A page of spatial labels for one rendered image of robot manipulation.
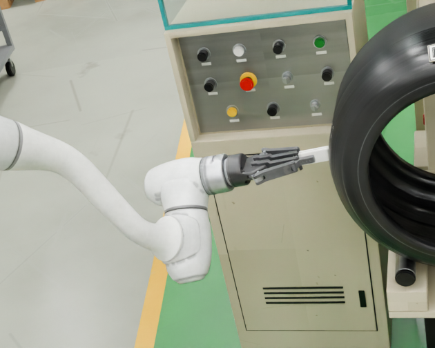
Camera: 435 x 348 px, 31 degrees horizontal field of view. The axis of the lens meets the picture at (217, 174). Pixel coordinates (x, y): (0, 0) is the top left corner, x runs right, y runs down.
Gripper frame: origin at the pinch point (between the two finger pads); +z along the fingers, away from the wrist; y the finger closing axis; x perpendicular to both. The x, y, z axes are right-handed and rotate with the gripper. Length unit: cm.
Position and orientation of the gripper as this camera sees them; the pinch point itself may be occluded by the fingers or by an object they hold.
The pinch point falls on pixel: (315, 155)
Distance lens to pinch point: 173.9
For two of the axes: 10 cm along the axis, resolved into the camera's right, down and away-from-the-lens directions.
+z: 9.2, -1.8, -3.5
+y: 2.1, -5.3, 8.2
